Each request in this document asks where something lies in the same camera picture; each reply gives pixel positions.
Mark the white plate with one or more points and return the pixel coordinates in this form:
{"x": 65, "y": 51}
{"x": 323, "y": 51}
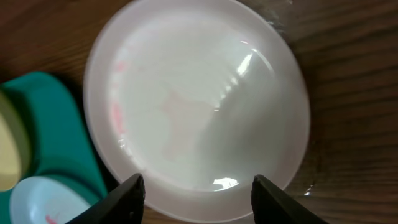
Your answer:
{"x": 198, "y": 96}

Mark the yellow-green plate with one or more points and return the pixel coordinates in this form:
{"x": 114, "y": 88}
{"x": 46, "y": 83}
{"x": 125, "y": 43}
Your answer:
{"x": 16, "y": 151}

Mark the light blue plate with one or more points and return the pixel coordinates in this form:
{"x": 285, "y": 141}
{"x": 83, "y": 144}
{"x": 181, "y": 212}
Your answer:
{"x": 43, "y": 200}

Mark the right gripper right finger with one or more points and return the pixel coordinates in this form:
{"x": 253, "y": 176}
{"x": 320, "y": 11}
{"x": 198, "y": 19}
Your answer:
{"x": 271, "y": 205}

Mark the teal plastic serving tray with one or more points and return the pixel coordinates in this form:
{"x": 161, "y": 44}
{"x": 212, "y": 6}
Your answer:
{"x": 61, "y": 146}

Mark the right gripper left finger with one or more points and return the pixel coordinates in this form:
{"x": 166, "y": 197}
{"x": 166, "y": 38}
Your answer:
{"x": 123, "y": 205}

